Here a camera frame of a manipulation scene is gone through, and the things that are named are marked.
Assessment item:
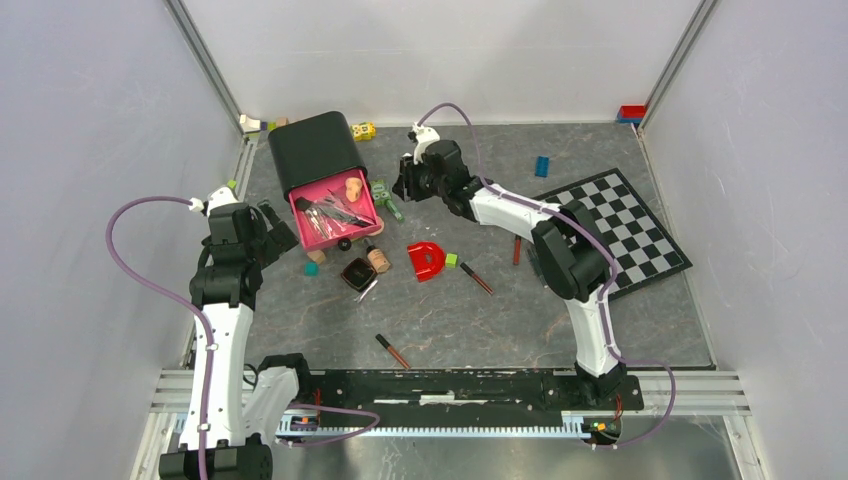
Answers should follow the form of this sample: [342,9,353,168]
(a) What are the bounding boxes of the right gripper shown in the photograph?
[391,153,447,203]

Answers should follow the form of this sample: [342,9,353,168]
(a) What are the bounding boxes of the black makeup brush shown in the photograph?
[294,197,373,227]

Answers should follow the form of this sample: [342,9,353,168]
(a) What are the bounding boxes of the clear plastic wrapper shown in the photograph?
[296,191,376,240]

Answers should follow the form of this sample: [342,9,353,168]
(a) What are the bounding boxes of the round peach powder puff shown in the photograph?
[369,217,385,237]

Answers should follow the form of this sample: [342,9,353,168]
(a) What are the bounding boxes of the black pink drawer organizer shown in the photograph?
[268,111,378,252]

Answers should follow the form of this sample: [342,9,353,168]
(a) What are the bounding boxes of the beige makeup sponge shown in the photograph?
[345,177,364,203]

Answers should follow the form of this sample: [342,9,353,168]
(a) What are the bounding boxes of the red lipstick tube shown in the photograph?
[459,262,494,295]

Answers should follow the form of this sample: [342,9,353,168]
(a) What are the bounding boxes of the brown lip gloss tube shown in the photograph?
[375,334,411,370]

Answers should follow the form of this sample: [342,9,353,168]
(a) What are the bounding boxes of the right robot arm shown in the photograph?
[392,140,627,408]

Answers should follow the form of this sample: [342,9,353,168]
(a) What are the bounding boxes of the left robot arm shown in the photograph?
[158,201,314,479]

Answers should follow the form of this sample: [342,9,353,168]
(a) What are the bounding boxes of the wooden cube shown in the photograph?
[306,250,327,265]

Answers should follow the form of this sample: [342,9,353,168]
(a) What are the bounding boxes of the teal cube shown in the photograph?
[304,262,320,277]

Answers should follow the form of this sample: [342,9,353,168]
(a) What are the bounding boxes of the green number blocks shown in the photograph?
[370,179,391,206]

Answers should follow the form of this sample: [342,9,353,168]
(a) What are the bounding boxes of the red D-shaped toy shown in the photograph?
[407,241,446,283]

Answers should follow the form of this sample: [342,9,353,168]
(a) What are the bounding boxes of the yellow toy block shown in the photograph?
[350,122,377,142]

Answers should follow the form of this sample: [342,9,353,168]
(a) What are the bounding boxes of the black compact case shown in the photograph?
[340,258,378,293]

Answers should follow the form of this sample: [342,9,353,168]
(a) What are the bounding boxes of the small red lipstick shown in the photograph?
[512,235,522,266]

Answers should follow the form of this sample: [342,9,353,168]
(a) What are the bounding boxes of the blue lego brick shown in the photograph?
[534,156,550,178]

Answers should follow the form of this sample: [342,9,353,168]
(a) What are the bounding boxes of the foundation bottle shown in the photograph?
[364,238,391,274]

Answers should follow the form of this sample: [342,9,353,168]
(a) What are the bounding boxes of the silver tweezers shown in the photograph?
[355,279,379,304]

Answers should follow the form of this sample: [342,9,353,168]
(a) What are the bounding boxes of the white toy block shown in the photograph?
[238,113,263,134]

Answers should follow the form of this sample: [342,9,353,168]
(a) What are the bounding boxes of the red blue corner blocks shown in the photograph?
[616,105,647,125]

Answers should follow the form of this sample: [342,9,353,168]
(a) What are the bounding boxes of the black white chessboard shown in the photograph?
[535,168,692,300]

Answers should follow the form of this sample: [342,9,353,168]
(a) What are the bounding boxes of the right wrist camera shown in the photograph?
[408,123,441,164]

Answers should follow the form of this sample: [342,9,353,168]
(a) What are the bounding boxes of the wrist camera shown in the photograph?
[408,123,441,164]
[188,185,240,216]

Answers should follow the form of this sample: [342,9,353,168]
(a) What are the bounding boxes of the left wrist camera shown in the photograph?
[188,185,240,216]

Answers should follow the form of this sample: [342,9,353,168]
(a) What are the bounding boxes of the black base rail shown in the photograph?
[306,369,644,432]

